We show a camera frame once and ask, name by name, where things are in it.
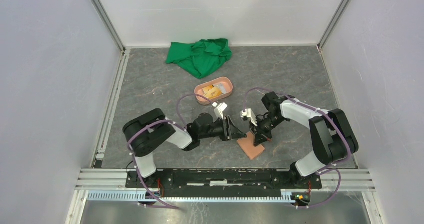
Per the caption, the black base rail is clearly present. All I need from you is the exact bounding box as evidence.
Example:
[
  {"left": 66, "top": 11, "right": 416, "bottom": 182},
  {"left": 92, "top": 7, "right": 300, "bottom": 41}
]
[{"left": 125, "top": 168, "right": 322, "bottom": 197}]

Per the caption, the gold card in tray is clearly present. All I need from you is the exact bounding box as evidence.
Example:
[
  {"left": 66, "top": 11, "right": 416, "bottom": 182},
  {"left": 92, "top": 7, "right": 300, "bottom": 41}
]
[{"left": 202, "top": 85, "right": 220, "bottom": 99}]

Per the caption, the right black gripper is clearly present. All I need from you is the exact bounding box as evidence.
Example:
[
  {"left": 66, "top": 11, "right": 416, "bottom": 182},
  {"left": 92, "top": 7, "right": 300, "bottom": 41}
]
[{"left": 249, "top": 113, "right": 286, "bottom": 146}]

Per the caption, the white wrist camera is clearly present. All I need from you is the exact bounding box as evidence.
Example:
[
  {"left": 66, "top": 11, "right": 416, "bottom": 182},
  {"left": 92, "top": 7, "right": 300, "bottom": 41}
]
[
  {"left": 212, "top": 102, "right": 228, "bottom": 120},
  {"left": 240, "top": 108, "right": 258, "bottom": 126}
]

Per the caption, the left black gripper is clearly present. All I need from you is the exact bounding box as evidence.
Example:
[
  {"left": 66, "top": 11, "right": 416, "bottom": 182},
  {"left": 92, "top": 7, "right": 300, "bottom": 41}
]
[{"left": 199, "top": 115, "right": 247, "bottom": 141}]

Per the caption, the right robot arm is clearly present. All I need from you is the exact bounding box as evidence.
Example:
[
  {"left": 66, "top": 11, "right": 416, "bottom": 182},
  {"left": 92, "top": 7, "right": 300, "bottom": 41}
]
[{"left": 249, "top": 91, "right": 359, "bottom": 188}]

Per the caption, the brown leather card holder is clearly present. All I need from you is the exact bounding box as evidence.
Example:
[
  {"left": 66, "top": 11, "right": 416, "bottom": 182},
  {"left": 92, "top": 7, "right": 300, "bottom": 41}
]
[{"left": 237, "top": 132, "right": 265, "bottom": 160}]

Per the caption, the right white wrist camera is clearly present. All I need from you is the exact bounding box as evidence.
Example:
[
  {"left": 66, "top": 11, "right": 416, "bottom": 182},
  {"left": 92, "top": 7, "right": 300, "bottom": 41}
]
[{"left": 240, "top": 108, "right": 258, "bottom": 126}]

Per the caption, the green cloth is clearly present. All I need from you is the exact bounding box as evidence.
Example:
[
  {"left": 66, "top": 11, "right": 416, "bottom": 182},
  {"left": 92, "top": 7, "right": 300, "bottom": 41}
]
[{"left": 165, "top": 38, "right": 233, "bottom": 79}]

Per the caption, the silver card in tray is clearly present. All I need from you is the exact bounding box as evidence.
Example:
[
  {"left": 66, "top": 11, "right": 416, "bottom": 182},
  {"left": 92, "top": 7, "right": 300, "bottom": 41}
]
[{"left": 214, "top": 83, "right": 228, "bottom": 95}]

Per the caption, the pink oval tray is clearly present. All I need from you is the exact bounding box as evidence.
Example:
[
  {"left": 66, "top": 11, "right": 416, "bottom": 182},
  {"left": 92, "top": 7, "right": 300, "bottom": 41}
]
[{"left": 194, "top": 77, "right": 234, "bottom": 102}]

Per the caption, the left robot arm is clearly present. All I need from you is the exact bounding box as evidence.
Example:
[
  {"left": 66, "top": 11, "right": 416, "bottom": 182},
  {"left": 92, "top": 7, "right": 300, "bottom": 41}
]
[{"left": 122, "top": 108, "right": 247, "bottom": 188}]

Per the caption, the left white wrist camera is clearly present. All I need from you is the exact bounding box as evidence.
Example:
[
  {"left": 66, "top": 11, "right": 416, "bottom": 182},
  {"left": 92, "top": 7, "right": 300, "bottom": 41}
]
[{"left": 212, "top": 102, "right": 228, "bottom": 120}]

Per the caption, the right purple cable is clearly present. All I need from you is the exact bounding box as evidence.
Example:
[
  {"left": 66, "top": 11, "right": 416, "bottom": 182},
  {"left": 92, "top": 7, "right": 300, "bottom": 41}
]
[{"left": 242, "top": 87, "right": 353, "bottom": 210}]

